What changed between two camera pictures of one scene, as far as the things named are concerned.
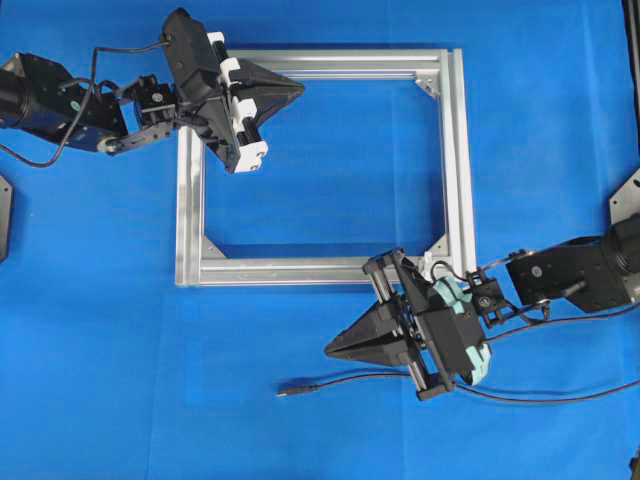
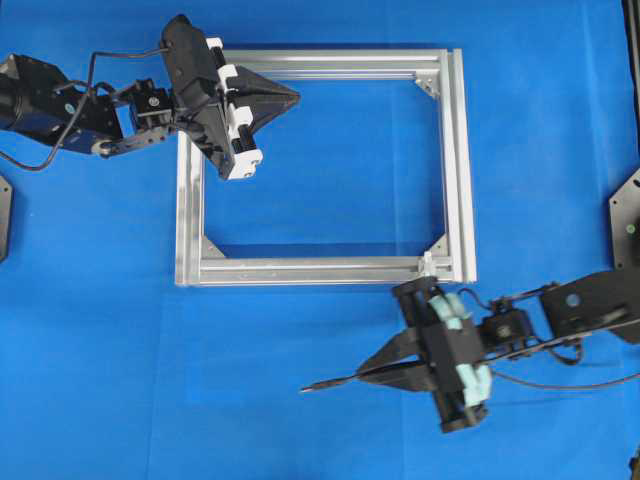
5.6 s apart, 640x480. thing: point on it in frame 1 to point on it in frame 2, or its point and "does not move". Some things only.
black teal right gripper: x=442 y=336 to x=462 y=383
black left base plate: x=5 y=218 does not move
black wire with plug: x=307 y=389 to x=428 y=364
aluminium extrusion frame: x=453 y=262 does not move
